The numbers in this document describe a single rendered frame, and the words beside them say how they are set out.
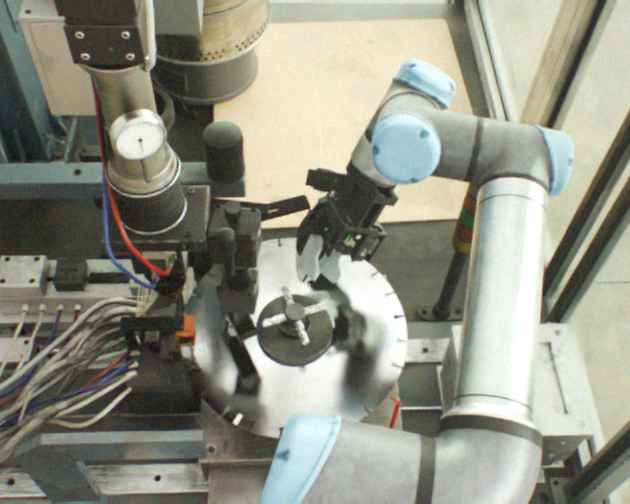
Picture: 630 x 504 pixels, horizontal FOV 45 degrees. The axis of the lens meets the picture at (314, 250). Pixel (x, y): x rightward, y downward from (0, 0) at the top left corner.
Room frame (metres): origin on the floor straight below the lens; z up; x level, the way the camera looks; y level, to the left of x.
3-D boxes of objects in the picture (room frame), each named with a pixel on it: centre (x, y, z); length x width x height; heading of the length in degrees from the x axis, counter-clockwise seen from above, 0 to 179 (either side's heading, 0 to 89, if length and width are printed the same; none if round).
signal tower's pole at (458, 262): (0.70, -0.24, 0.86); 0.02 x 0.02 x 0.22
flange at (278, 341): (0.53, 0.02, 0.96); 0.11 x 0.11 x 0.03
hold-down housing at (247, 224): (0.50, 0.09, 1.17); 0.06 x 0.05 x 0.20; 86
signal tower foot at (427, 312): (0.70, -0.24, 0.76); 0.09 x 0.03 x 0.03; 95
